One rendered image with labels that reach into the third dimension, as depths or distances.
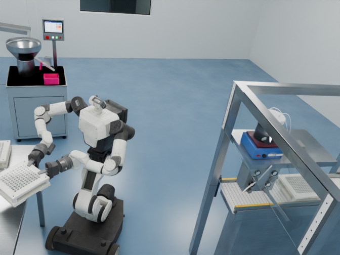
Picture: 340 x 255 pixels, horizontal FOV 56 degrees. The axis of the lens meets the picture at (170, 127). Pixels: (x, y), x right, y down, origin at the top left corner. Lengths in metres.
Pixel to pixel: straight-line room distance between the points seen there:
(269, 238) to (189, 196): 1.13
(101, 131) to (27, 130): 1.98
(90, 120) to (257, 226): 1.47
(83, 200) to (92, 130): 0.56
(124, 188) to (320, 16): 4.55
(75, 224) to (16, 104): 1.62
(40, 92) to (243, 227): 2.59
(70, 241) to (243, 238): 1.39
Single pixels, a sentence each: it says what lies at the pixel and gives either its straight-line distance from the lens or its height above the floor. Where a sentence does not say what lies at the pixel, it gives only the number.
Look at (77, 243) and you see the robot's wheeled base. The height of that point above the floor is 0.19.
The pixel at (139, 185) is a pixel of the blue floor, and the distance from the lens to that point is 3.61.
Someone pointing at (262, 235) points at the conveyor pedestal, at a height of 0.53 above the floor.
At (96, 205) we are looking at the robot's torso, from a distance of 2.56.
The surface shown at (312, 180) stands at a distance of 1.45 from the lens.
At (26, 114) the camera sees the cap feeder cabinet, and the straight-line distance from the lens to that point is 4.03.
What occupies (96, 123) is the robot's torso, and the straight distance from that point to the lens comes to 2.27.
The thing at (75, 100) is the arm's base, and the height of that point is 1.28.
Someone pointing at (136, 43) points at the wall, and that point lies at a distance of 6.76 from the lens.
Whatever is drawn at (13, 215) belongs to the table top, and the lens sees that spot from 2.20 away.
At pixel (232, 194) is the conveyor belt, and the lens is 2.43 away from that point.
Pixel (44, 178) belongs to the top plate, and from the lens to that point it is 2.12.
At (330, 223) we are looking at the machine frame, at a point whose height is 1.57.
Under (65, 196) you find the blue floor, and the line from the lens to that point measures 3.50.
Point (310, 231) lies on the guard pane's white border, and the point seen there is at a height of 1.49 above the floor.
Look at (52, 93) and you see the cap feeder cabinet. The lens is 3.90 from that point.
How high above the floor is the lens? 2.48
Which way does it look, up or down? 32 degrees down
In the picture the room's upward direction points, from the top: 9 degrees clockwise
